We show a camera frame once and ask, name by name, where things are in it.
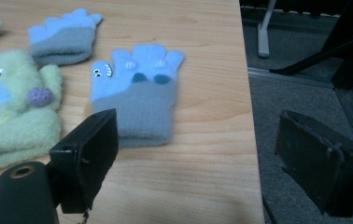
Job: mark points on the black stand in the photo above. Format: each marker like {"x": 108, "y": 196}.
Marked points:
{"x": 345, "y": 40}

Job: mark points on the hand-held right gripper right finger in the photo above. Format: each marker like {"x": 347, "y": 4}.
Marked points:
{"x": 317, "y": 165}

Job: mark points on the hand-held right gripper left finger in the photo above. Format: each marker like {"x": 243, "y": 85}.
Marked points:
{"x": 84, "y": 161}

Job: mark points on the white metal table frame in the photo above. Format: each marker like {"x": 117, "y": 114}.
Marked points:
{"x": 264, "y": 37}

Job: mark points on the green glove with face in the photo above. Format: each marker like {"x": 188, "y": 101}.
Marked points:
{"x": 12, "y": 124}

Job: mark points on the plain blue grey glove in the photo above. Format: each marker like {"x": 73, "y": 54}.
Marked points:
{"x": 62, "y": 40}

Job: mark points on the metal floor rail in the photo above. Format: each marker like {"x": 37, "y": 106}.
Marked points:
{"x": 293, "y": 77}

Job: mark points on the blue glove with face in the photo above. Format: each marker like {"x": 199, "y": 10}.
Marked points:
{"x": 143, "y": 102}

